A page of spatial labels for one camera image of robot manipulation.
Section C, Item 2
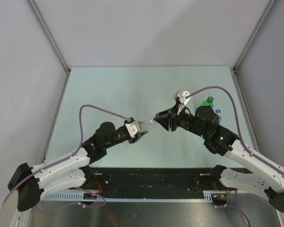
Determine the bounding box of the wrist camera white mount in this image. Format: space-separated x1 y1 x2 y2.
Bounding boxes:
174 89 191 115
124 117 143 139

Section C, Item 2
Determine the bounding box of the aluminium frame post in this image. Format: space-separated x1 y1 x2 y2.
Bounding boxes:
232 0 280 72
25 0 71 74

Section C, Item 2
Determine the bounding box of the clear unlabelled plastic bottle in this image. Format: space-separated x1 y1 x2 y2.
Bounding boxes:
140 114 158 132

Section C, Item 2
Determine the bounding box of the left aluminium frame post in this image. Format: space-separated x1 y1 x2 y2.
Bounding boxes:
25 0 71 74

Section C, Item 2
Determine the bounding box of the grey slotted cable duct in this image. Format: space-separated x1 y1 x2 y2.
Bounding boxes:
41 191 213 202

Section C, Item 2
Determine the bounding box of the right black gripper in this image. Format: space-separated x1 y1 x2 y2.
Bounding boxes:
153 103 206 138

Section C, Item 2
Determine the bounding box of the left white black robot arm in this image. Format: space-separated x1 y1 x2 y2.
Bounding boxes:
8 121 149 212

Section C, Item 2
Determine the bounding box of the purple cable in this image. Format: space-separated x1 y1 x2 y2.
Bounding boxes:
2 104 133 206
186 86 284 182

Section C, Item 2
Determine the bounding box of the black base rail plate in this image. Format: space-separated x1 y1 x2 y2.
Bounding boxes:
68 163 230 199

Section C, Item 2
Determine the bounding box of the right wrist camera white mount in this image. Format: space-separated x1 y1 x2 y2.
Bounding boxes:
174 89 191 115

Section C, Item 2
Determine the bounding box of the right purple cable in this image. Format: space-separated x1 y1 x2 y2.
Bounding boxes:
186 86 284 182

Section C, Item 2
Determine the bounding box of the green plastic bottle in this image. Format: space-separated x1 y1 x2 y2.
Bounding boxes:
201 99 213 108

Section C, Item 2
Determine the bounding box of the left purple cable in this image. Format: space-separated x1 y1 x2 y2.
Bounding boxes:
2 104 133 206

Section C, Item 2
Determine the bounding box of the green bottle cap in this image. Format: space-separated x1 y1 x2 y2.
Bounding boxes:
207 96 213 102

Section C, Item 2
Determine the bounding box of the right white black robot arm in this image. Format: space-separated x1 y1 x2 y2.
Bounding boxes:
154 106 284 213

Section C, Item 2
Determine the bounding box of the right aluminium frame post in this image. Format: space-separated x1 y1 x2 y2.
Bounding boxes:
232 0 280 72

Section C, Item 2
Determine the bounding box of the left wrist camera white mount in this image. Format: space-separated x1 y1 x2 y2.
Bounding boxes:
124 117 143 139

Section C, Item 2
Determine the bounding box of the clear bottle with blue label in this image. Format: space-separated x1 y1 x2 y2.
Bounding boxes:
214 112 222 123

